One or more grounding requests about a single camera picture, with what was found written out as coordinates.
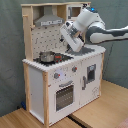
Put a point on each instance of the small metal toy pot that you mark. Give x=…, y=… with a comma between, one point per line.
x=47, y=56

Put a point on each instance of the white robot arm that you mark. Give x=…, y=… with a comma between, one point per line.
x=90, y=23

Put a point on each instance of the white toy microwave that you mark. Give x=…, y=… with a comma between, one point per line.
x=74, y=10

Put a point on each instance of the left red stove knob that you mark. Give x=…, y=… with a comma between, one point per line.
x=56, y=75

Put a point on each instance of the grey toy range hood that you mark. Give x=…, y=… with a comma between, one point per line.
x=44, y=16

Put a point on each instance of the red stove knob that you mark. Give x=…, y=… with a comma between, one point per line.
x=56, y=75
x=74, y=69

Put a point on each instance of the wooden toy kitchen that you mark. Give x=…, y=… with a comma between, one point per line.
x=38, y=77

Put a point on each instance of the white toy fridge door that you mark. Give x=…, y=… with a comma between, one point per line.
x=90, y=79

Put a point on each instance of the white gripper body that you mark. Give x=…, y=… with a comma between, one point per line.
x=67, y=30

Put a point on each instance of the toy oven door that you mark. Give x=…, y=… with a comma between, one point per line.
x=63, y=99

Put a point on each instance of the black toy stovetop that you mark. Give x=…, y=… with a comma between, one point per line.
x=57, y=59

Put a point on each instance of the right red stove knob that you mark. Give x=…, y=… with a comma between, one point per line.
x=74, y=69

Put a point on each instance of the grey toy sink basin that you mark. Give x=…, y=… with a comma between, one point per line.
x=83, y=51

